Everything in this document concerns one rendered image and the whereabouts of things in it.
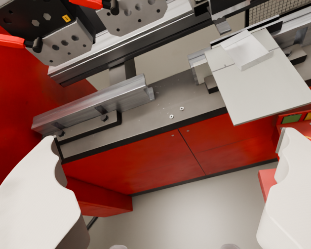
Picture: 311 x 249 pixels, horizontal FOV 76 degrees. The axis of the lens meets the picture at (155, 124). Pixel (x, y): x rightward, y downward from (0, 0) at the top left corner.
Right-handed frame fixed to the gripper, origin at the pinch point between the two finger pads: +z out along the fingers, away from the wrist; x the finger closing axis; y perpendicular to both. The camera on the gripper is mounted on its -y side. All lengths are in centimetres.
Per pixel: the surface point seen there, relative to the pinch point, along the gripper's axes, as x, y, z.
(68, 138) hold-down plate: -38, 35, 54
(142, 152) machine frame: -10, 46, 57
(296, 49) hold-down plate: 41, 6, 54
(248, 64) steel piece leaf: 22.4, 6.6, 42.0
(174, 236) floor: 4, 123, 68
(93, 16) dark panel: -33, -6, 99
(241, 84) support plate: 20.3, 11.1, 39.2
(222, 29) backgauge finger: 19, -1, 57
